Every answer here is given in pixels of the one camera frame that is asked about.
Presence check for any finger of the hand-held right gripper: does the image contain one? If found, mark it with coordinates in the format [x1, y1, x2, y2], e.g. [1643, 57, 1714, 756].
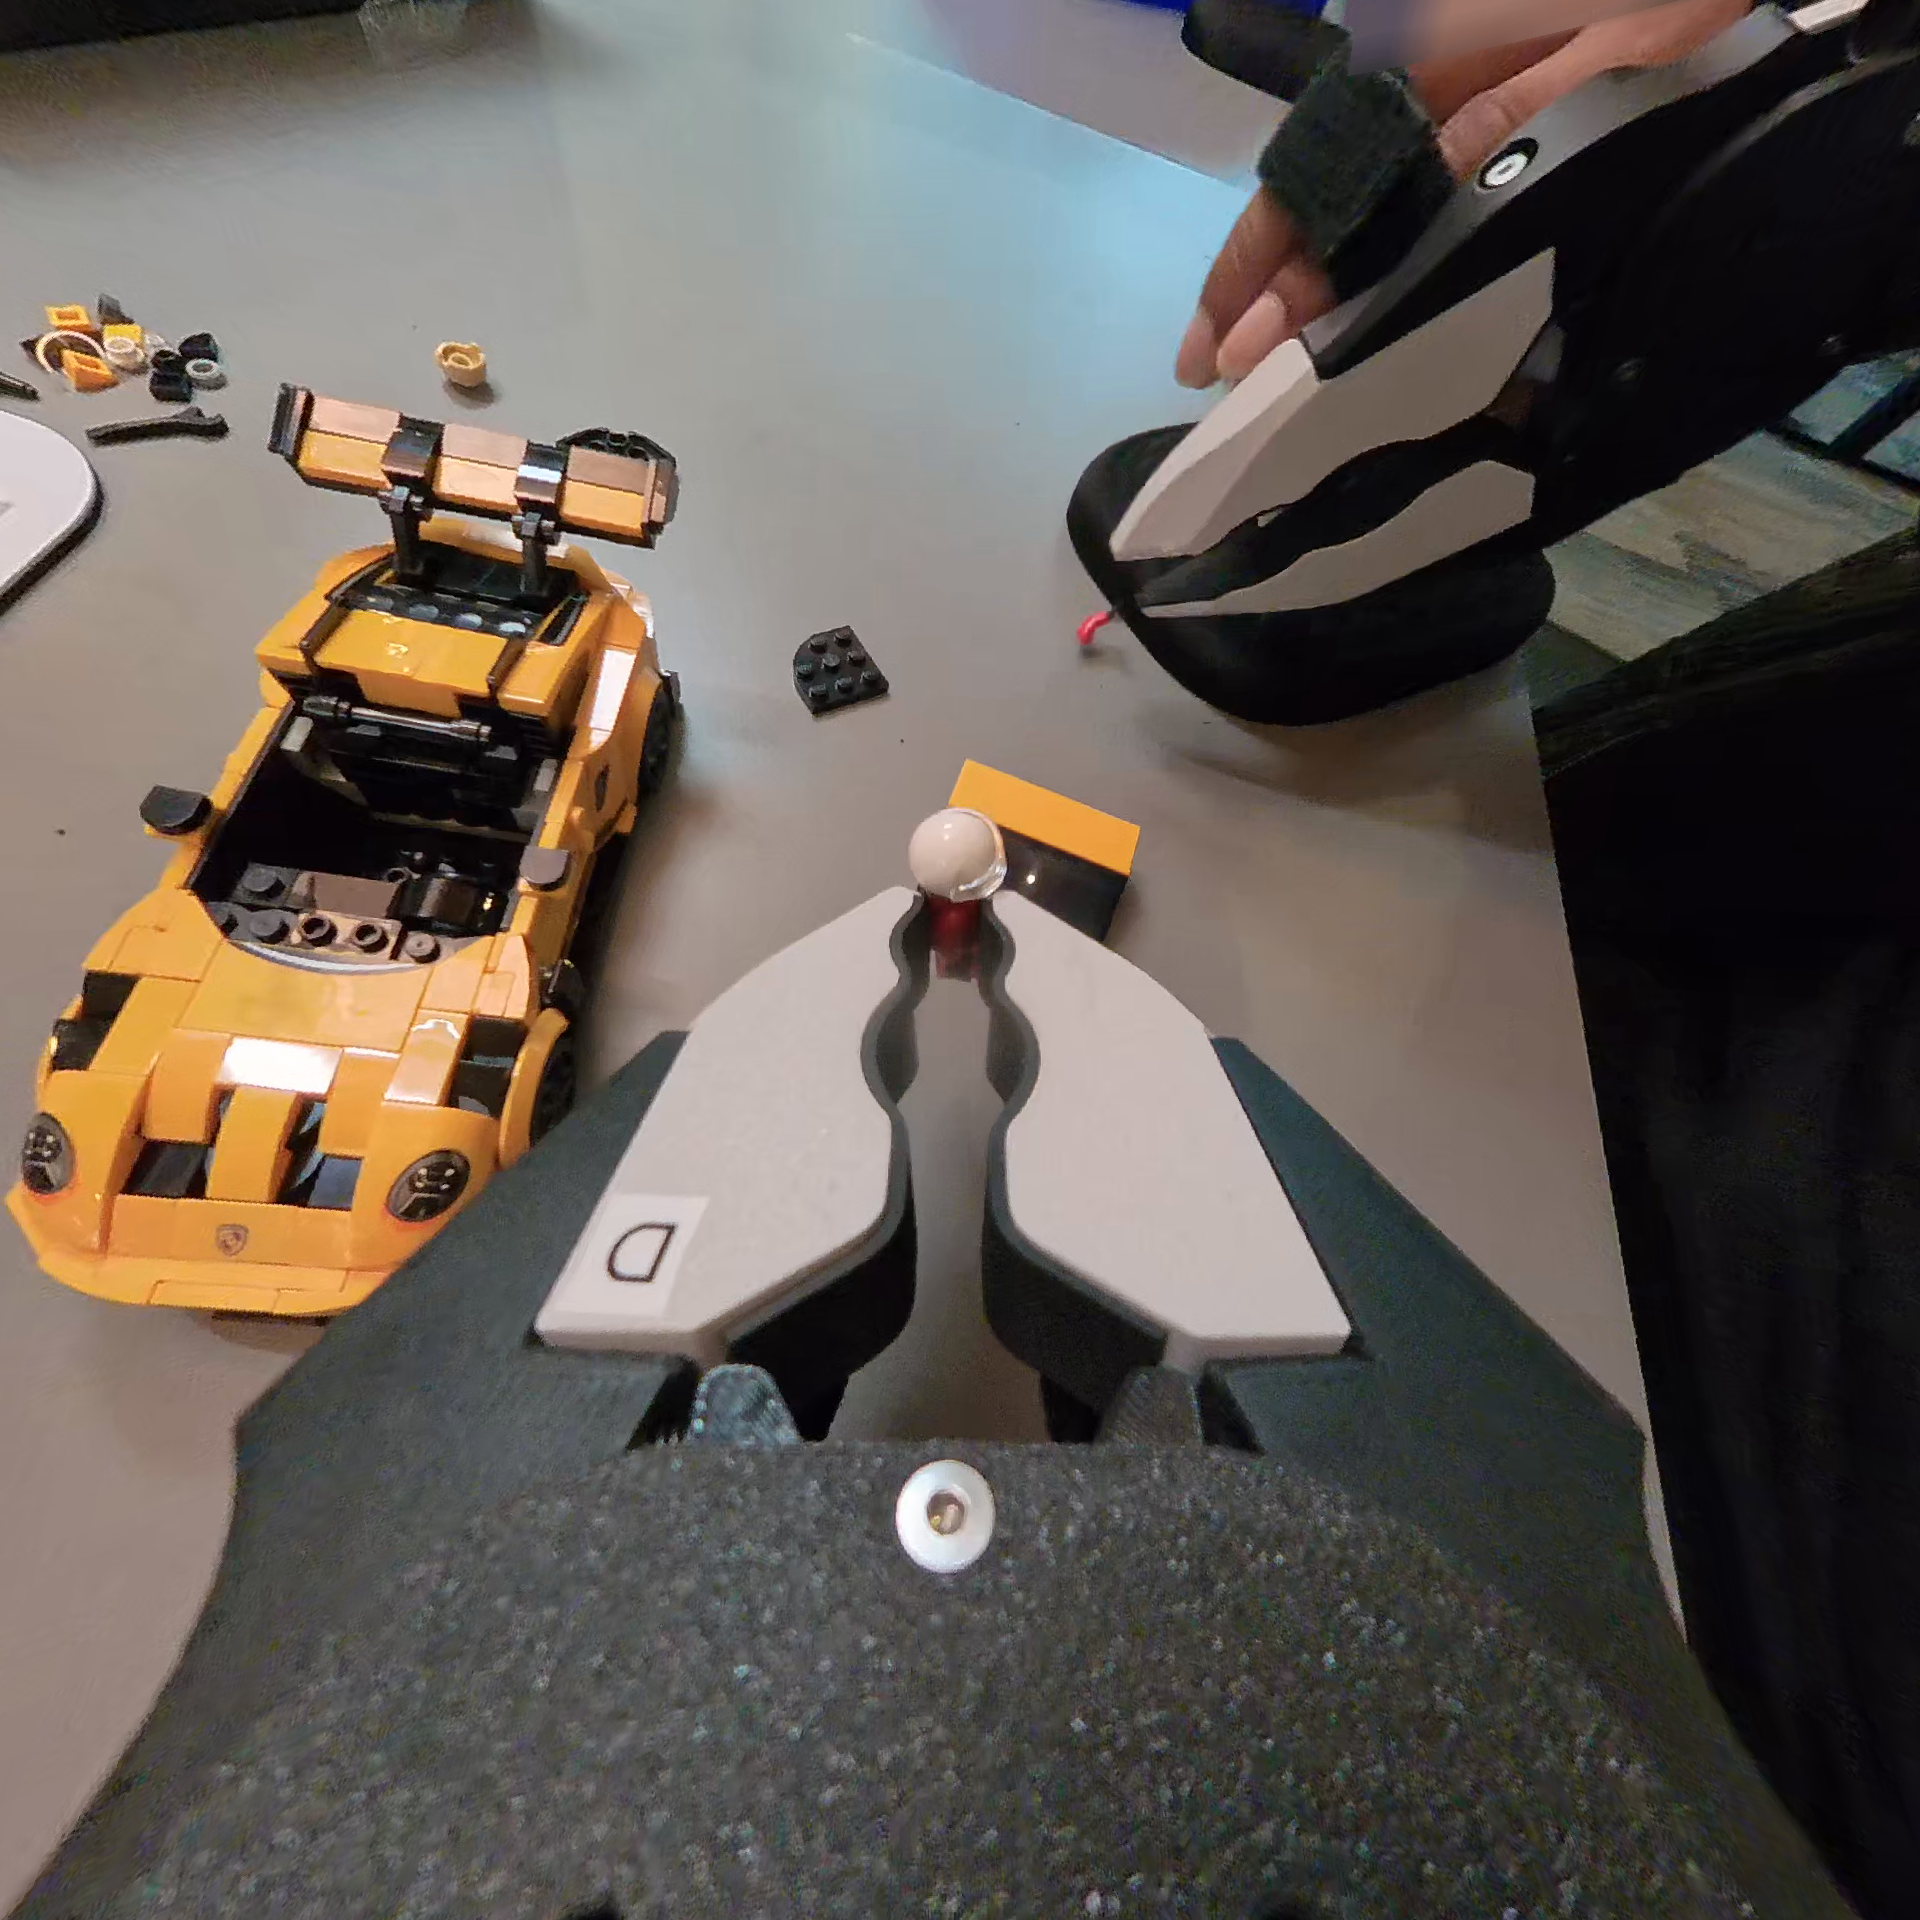
[1107, 245, 1561, 564]
[1132, 455, 1543, 623]

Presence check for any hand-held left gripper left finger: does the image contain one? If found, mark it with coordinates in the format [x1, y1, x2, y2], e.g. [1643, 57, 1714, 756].
[533, 885, 921, 1363]

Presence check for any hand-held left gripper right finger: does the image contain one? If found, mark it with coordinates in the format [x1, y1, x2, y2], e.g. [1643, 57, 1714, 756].
[983, 892, 1355, 1368]

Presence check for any yellow lego car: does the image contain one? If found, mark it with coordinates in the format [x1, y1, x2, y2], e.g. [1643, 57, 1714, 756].
[7, 382, 685, 1320]

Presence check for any pile of small lego parts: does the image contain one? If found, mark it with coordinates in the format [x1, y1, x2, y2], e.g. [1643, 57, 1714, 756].
[22, 293, 230, 404]

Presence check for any yellow lego car roof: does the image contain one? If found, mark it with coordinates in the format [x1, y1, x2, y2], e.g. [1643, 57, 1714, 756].
[950, 756, 1139, 947]

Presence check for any dark studded lego plate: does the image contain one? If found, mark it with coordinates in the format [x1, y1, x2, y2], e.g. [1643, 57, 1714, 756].
[791, 623, 892, 719]

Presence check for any black padded wrist rest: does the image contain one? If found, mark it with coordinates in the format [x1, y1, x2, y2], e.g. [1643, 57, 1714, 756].
[1065, 421, 1556, 728]

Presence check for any white desk stand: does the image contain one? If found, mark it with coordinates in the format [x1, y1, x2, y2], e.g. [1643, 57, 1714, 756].
[0, 406, 105, 607]

